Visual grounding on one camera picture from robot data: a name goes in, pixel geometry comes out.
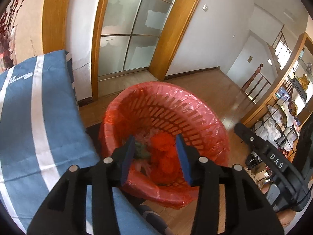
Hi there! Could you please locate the wooden stair railing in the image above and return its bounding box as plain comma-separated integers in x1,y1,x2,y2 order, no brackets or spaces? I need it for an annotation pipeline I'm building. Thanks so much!
241,63,272,104

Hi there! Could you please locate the green wrapper scrap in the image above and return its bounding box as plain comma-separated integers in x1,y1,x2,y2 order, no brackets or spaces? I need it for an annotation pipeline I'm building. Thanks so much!
134,141,151,160

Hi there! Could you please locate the frosted glass sliding door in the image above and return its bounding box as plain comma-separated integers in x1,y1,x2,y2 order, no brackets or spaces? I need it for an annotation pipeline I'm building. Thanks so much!
91,0,200,100

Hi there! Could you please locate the crumpled red plastic bag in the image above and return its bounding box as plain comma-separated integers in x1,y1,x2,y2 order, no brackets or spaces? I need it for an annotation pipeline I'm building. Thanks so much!
150,132,183,185

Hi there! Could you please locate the white wall switch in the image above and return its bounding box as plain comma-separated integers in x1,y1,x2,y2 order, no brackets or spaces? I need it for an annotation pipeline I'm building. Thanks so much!
202,4,208,12

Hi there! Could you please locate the metal storage shelf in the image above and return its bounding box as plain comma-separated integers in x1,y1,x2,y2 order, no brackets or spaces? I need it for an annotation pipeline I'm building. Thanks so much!
252,74,310,154

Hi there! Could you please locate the blue white striped tablecloth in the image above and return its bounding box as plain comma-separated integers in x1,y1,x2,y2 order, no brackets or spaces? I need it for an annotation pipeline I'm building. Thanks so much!
1,50,157,234

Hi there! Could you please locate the red lined trash basket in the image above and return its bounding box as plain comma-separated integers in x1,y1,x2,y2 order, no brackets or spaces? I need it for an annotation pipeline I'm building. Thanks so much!
99,81,230,209

